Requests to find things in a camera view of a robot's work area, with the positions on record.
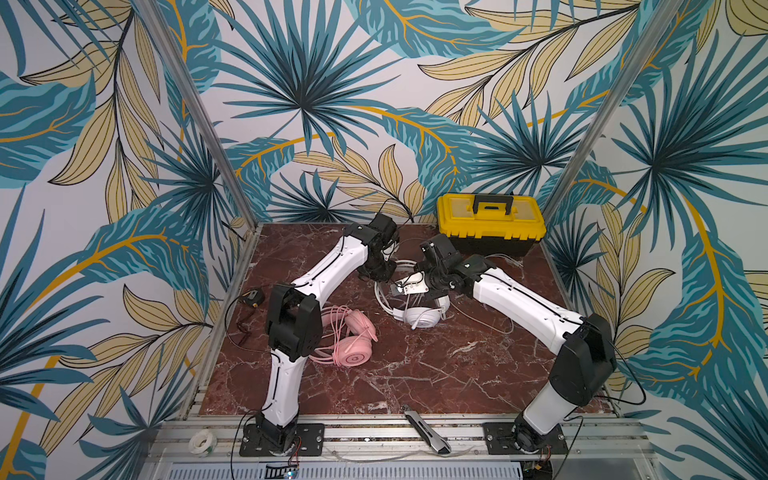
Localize white grey headphones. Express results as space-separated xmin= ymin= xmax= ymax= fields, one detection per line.
xmin=373 ymin=260 xmax=451 ymax=330

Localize pink headphones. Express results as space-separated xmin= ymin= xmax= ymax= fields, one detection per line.
xmin=309 ymin=305 xmax=378 ymax=368

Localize white headphone cable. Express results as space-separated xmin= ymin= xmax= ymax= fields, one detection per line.
xmin=449 ymin=251 xmax=541 ymax=337

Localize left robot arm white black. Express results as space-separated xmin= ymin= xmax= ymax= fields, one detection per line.
xmin=261 ymin=214 xmax=398 ymax=430

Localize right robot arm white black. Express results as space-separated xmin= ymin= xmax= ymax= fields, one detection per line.
xmin=417 ymin=234 xmax=617 ymax=450

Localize yellow black toolbox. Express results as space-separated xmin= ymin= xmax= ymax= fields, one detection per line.
xmin=437 ymin=193 xmax=547 ymax=257

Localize black yellow tape measure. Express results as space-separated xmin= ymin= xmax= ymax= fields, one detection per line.
xmin=238 ymin=288 xmax=266 ymax=308

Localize grey utility knife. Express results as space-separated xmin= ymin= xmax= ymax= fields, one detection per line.
xmin=401 ymin=405 xmax=452 ymax=456

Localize white tape roll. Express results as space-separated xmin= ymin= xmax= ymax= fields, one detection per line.
xmin=188 ymin=429 xmax=217 ymax=457

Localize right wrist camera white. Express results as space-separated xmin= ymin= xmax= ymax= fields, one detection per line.
xmin=391 ymin=272 xmax=429 ymax=296

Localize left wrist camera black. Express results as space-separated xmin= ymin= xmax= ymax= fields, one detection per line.
xmin=368 ymin=213 xmax=399 ymax=246

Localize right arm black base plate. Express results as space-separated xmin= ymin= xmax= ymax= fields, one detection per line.
xmin=482 ymin=421 xmax=568 ymax=455

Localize aluminium front rail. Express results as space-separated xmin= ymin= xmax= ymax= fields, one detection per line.
xmin=139 ymin=414 xmax=662 ymax=479

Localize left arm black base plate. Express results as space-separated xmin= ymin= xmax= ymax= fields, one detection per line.
xmin=239 ymin=423 xmax=325 ymax=457

